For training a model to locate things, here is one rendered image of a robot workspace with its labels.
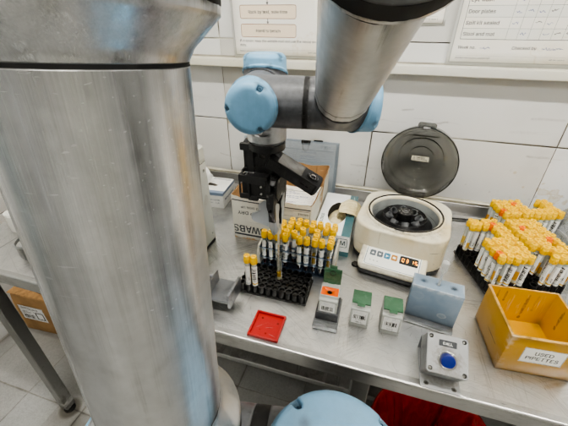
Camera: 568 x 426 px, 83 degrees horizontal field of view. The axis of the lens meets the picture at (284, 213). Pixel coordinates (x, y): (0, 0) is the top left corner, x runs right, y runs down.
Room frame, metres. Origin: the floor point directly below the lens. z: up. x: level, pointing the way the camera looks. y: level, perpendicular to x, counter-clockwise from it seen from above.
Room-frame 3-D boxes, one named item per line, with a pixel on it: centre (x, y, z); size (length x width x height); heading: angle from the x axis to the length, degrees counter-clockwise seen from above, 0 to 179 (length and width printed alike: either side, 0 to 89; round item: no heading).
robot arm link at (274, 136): (0.60, 0.03, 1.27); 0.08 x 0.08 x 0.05
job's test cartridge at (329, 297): (0.50, -0.10, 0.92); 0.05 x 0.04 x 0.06; 164
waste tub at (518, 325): (0.42, -0.49, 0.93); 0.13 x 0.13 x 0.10; 78
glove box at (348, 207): (0.83, -0.17, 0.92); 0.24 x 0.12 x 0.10; 163
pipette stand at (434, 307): (0.49, -0.33, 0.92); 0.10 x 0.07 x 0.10; 65
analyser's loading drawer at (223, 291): (0.56, 0.21, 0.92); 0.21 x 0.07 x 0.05; 73
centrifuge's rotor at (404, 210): (0.76, -0.34, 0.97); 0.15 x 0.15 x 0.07
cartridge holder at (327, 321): (0.50, -0.10, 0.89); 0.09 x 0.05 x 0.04; 164
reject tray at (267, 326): (0.47, 0.04, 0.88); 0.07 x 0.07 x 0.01; 73
